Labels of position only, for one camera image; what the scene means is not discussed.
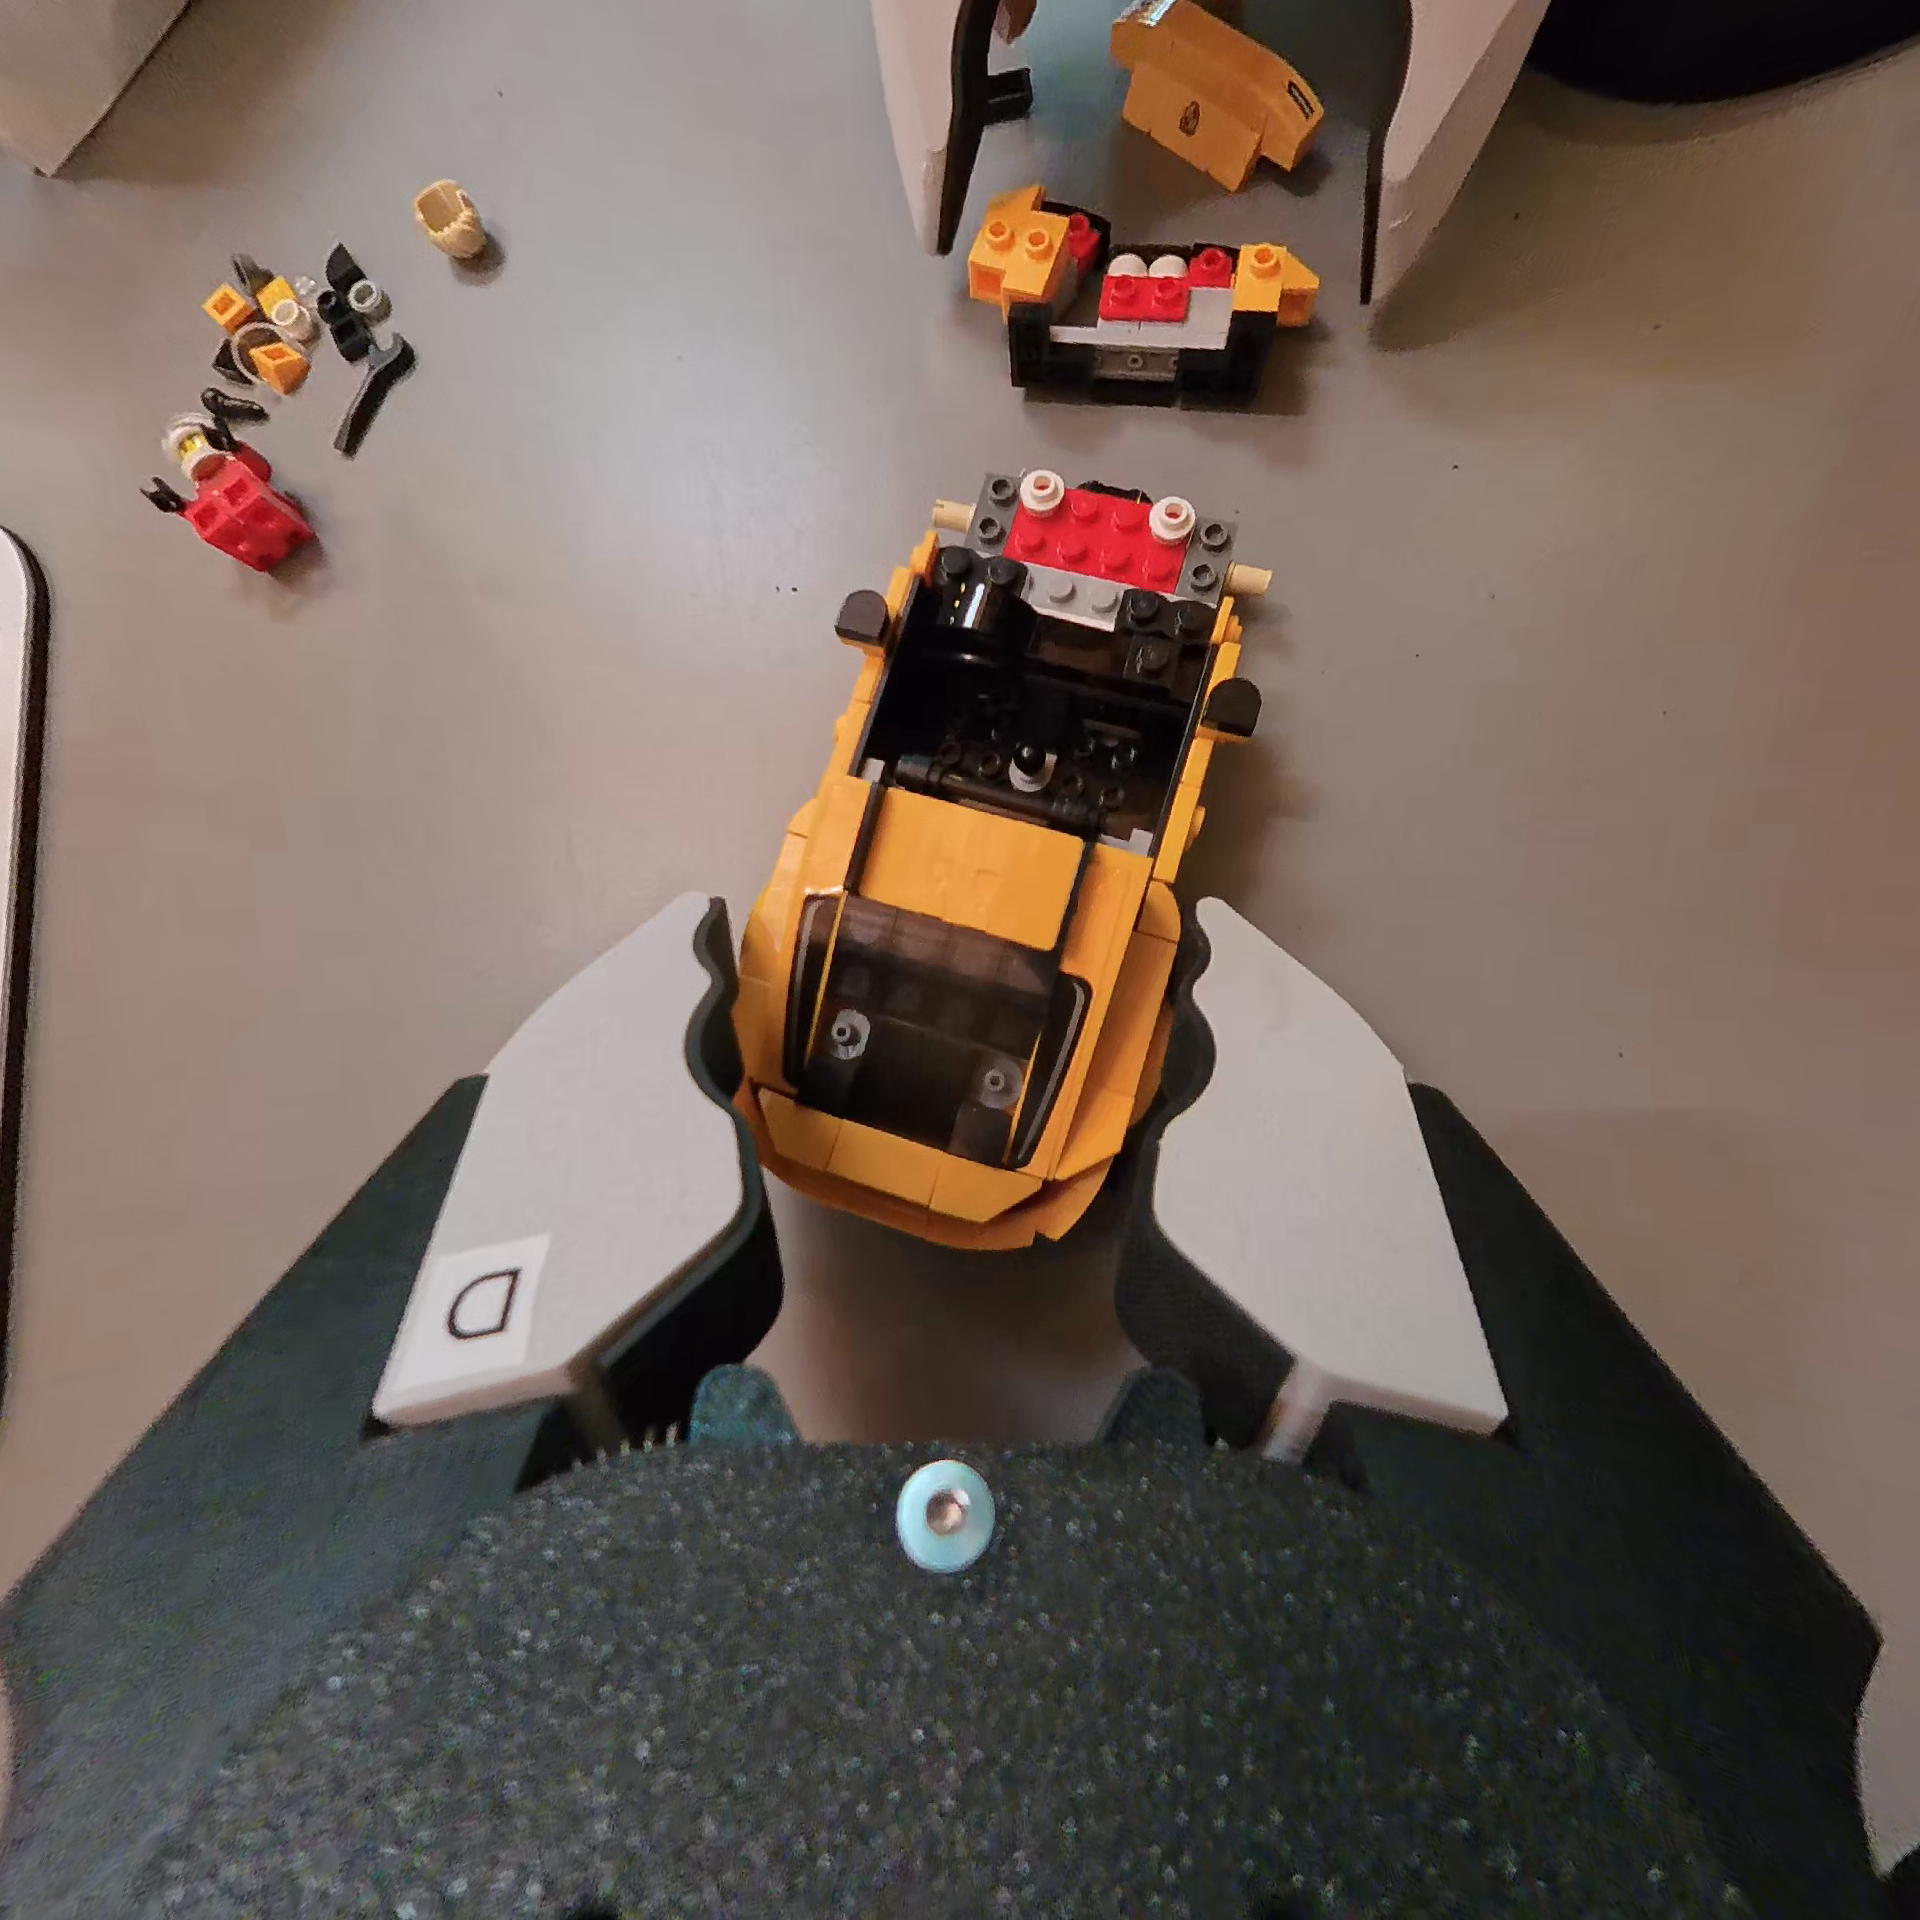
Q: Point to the white printed paper bag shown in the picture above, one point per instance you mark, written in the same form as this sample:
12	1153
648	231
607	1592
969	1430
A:
75	70

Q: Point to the black toy plate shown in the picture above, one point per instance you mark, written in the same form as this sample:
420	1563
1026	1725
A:
1008	95

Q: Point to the yellow toy wedge piece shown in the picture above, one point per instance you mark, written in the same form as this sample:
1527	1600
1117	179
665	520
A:
1215	91

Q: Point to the red toy minifigure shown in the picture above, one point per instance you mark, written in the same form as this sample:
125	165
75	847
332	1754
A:
248	510

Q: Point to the toy car section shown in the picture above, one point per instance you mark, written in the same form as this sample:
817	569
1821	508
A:
1141	331

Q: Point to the pile of small toy bricks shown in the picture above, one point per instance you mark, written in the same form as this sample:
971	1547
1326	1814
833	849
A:
285	323

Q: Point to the tan round toy piece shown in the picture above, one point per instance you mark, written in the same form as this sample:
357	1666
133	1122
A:
451	224

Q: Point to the white book stand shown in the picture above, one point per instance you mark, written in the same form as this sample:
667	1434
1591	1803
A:
18	902

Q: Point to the yellow toy brick car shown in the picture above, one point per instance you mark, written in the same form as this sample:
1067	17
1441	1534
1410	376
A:
959	886

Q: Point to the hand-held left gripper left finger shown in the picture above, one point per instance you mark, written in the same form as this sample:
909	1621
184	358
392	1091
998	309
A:
585	1187

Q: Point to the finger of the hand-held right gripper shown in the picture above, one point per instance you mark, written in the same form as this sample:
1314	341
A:
922	107
1462	107

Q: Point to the black toy wrench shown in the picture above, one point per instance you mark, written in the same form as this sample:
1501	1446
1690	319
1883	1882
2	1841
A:
373	399

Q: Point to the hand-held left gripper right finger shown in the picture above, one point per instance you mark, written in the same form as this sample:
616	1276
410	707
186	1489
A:
1320	1200

